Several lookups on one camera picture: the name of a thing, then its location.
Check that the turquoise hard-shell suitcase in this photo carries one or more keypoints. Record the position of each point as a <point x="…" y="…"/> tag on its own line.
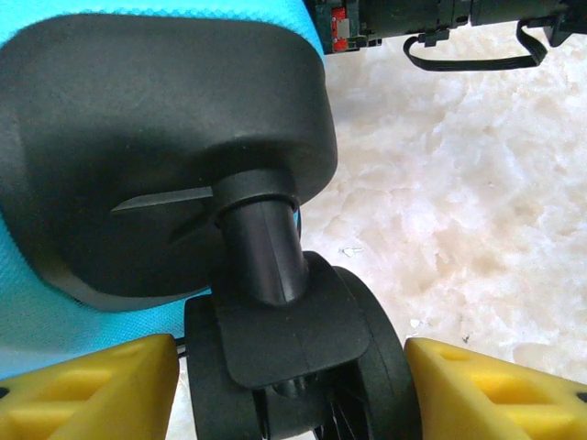
<point x="160" y="137"/>

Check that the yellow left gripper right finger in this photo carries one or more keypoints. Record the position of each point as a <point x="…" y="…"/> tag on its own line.
<point x="495" y="399"/>

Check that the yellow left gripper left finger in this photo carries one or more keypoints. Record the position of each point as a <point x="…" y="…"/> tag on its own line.
<point x="82" y="394"/>

